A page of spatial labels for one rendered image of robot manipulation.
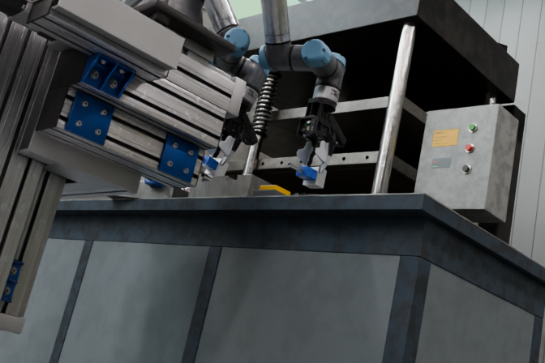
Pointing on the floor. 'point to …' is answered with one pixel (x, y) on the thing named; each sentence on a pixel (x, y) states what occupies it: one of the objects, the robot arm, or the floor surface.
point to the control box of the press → (469, 160)
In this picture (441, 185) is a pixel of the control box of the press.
